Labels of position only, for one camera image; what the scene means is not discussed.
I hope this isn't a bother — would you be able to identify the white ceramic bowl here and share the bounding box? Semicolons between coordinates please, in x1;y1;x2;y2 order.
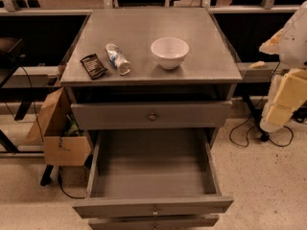
151;37;189;69

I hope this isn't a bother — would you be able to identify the clear plastic water bottle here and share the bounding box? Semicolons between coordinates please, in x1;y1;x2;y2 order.
105;43;130;76

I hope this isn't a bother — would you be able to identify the grey side table left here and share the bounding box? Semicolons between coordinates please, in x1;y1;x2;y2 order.
0;37;54;186

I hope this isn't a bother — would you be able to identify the dark rxbar chocolate wrapper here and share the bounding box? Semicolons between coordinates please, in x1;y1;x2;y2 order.
81;54;107;80

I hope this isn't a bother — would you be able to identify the grey drawer cabinet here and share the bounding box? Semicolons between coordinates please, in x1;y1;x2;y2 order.
59;7;244;230

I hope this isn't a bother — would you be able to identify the grey side table right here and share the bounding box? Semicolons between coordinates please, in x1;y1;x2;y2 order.
241;65;294;141

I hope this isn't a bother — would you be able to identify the grey bottom drawer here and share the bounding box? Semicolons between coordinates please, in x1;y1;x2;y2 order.
88;215;219;230

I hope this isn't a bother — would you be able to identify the black cable on floor right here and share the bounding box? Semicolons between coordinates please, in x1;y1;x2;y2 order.
228;96;295;148

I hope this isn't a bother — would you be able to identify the black cable on floor left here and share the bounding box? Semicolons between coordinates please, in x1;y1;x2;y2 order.
57;166;86;200

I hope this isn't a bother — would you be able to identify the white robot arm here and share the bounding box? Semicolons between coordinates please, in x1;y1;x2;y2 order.
259;1;307;132

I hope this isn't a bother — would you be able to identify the brown cardboard box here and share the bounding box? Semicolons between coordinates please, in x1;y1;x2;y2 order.
24;87;91;166

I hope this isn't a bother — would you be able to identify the grey open middle drawer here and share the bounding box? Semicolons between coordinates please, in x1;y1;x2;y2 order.
74;128;233;219

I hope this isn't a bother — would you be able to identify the grey top drawer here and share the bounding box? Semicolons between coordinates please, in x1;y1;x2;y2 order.
71;101;232;130

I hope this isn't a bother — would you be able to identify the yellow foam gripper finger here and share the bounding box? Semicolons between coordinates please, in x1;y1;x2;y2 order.
260;68;307;132

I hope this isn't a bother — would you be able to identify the black cable on floor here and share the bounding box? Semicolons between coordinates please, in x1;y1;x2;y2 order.
57;166;86;200
228;96;295;148

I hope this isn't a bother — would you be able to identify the grey side table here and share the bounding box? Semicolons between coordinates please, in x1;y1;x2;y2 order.
241;65;294;141
0;37;54;186

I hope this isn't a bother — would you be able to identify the small yellow foam piece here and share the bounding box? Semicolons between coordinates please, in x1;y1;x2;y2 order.
248;60;266;69

